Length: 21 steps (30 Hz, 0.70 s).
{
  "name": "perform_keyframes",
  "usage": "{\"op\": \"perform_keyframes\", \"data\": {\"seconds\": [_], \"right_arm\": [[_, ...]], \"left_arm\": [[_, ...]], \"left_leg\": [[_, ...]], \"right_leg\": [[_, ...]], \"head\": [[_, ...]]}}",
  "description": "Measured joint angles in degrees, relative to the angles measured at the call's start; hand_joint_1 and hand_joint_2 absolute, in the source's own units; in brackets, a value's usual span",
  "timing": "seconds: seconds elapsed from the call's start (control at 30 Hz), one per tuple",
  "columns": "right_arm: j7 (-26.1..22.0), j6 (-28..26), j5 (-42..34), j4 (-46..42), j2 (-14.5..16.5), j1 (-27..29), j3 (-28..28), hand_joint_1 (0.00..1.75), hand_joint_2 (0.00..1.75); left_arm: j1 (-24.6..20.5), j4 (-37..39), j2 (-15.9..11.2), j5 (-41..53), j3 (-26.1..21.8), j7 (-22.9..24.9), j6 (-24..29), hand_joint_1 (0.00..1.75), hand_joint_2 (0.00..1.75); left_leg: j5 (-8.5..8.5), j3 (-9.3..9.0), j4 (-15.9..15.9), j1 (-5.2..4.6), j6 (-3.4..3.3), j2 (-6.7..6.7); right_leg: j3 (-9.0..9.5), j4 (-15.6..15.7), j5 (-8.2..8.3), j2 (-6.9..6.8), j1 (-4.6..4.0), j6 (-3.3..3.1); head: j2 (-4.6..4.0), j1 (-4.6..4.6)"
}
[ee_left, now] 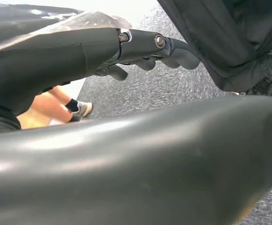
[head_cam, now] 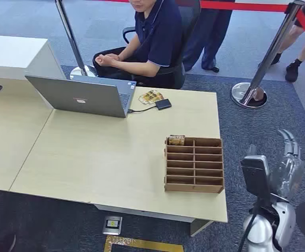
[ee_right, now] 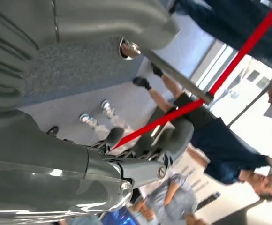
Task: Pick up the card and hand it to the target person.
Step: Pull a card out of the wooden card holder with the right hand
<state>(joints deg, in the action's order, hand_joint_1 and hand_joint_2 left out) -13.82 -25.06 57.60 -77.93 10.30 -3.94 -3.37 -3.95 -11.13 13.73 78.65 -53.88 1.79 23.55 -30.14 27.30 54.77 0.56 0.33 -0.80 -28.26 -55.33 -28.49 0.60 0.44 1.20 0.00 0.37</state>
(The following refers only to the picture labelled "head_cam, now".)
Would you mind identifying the yellow floor tape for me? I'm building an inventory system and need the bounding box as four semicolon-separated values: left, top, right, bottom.
104;235;184;252

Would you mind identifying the grey laptop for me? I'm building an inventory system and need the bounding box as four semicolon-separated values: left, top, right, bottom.
25;75;138;119

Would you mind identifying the white cabinet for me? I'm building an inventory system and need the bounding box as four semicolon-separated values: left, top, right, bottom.
0;34;67;81

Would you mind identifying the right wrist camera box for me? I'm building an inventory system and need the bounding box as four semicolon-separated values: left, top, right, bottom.
240;144;272;206

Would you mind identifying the black office chair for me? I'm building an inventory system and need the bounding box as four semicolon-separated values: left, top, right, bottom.
123;0;201;90

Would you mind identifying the black external drive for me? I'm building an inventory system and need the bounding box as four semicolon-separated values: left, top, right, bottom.
155;99;173;111

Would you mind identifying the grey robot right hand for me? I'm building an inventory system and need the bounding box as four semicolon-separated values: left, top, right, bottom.
271;129;305;202

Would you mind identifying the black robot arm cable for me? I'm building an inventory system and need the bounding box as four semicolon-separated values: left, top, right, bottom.
237;199;261;252

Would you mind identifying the yellow patterned card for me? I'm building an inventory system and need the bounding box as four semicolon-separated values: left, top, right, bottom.
147;89;165;102
138;92;156;106

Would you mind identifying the wooden card organizer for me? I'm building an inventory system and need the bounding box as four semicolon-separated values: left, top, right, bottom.
164;136;225;194

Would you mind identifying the black laptop cable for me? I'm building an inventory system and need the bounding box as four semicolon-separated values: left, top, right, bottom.
127;105;157;114

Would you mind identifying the chrome stanchion post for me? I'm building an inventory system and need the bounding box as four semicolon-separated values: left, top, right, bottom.
54;0;98;79
230;0;305;110

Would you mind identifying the standing person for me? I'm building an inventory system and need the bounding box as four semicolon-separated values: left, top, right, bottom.
182;0;233;74

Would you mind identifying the seated person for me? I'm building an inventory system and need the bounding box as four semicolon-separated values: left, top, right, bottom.
92;0;186;89

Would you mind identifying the person's left hand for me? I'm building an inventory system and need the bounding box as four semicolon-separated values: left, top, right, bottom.
95;55;117;68

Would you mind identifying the person with black shoes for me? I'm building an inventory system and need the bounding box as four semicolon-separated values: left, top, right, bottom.
257;0;305;83

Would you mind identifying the silver floor socket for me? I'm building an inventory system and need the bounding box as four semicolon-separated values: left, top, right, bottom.
102;215;123;236

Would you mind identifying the brown hotel card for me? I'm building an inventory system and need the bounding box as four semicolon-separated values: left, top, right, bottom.
167;134;185;146

